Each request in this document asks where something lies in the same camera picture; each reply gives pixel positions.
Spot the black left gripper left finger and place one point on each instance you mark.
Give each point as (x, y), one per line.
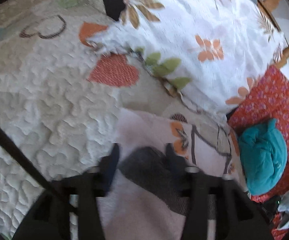
(49, 216)

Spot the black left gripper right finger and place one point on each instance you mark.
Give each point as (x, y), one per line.
(236, 215)

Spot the pale pink grey knit garment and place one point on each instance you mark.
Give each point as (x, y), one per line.
(142, 202)

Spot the teal folded cloth bundle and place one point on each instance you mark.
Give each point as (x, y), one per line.
(263, 154)

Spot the heart pattern quilted bedspread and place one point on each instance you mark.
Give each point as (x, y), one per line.
(59, 102)

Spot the red floral blanket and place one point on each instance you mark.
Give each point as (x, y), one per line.
(268, 99)

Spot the white floral pillow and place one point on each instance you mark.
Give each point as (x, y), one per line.
(210, 51)

